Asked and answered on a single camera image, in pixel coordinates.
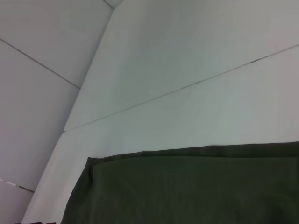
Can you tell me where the dark green t-shirt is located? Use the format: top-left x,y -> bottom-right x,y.
60,141 -> 299,224

